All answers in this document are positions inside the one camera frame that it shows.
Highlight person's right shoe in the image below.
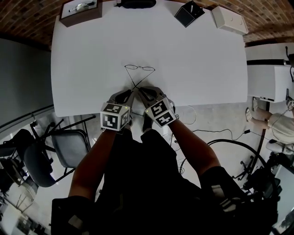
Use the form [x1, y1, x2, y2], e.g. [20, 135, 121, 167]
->
[142, 112, 154, 134]

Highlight person's left forearm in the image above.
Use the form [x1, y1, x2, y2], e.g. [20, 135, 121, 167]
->
[68, 129, 118, 202]

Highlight black coat rack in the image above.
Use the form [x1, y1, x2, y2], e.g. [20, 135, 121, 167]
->
[247, 45, 294, 83]

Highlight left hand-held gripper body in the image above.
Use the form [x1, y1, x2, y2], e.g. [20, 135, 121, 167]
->
[100, 102, 132, 132]

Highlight person's right forearm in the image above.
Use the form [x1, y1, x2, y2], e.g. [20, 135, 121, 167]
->
[169, 118, 222, 177]

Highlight person's black clothing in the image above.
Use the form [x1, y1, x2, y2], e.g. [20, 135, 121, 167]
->
[50, 128, 253, 235]

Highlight silver wristwatch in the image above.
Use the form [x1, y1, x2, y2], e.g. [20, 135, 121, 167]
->
[68, 1, 95, 12]

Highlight black square pen holder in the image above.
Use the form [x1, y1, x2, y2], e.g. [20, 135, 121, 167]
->
[174, 0, 206, 28]

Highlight white rectangular box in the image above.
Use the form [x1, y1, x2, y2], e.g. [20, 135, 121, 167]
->
[211, 6, 249, 35]

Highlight black office chair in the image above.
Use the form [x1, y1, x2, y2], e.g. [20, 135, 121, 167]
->
[0, 129, 35, 159]

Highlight black equipment pack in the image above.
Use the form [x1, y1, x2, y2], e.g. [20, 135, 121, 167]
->
[241, 165, 283, 230]

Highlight grey metal cabinet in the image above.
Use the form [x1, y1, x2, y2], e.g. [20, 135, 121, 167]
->
[0, 38, 55, 134]

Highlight white shelf unit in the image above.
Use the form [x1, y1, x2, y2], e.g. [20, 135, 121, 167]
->
[244, 42, 294, 104]

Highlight thick black hose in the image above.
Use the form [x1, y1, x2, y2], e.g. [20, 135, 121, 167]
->
[206, 139, 262, 161]

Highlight brown open box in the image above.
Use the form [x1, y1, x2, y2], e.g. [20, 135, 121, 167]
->
[59, 0, 103, 28]

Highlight black folding chair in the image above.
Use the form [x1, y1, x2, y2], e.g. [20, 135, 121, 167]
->
[23, 112, 96, 188]

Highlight black glasses case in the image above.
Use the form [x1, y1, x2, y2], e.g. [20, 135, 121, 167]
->
[114, 0, 157, 9]

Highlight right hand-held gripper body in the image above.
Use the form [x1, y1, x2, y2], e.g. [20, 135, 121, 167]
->
[144, 97, 180, 128]

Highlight thin black floor cable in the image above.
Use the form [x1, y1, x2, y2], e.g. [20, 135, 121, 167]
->
[192, 128, 251, 141]

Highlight thin-framed eyeglasses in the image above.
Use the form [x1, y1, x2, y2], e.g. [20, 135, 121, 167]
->
[124, 64, 156, 90]

